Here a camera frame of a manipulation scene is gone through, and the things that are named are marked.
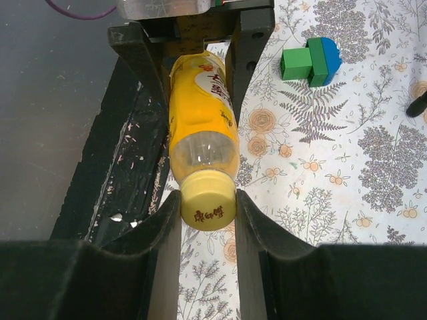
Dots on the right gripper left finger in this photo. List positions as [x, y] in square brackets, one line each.
[135, 276]

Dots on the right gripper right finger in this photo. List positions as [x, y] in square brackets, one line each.
[282, 277]

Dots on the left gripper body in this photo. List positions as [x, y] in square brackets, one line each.
[191, 34]

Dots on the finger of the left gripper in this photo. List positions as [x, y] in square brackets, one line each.
[143, 57]
[251, 33]

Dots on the yellow juice bottle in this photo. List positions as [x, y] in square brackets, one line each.
[203, 133]

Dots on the pale yellow bottle cap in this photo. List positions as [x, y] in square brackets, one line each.
[208, 200]

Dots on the green blue toy block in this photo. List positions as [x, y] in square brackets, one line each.
[317, 62]

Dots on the floral patterned table mat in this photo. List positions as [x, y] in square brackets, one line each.
[341, 163]

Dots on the black perforated music stand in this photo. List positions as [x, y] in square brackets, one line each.
[418, 106]

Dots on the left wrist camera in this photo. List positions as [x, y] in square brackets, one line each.
[155, 9]

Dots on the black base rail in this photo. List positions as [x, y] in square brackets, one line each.
[124, 165]

